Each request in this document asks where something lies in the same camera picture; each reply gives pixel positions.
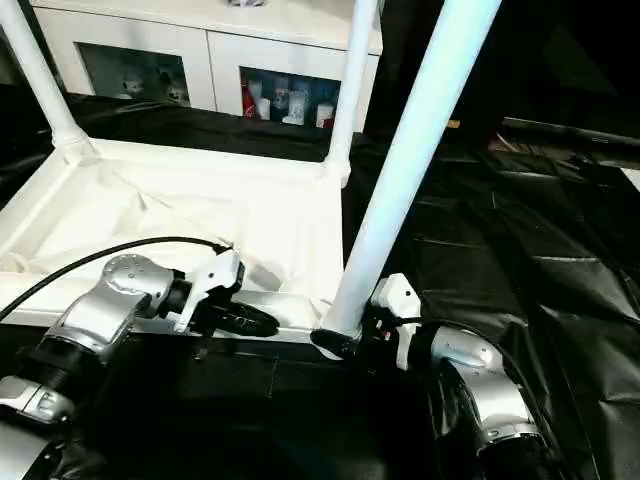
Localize long black bar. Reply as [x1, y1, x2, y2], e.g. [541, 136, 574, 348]
[502, 117, 640, 146]

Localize white plastic table top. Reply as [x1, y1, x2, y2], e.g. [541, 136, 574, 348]
[0, 135, 354, 362]

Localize black table mat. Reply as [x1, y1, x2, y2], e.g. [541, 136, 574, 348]
[0, 89, 640, 480]

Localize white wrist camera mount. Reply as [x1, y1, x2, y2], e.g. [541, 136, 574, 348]
[372, 272, 421, 371]
[174, 247, 246, 334]

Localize white glass-door cabinet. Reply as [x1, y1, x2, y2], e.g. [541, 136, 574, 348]
[29, 0, 384, 136]

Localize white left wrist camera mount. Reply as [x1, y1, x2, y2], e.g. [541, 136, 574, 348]
[174, 247, 246, 334]

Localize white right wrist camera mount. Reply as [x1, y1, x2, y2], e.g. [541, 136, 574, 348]
[372, 272, 421, 371]

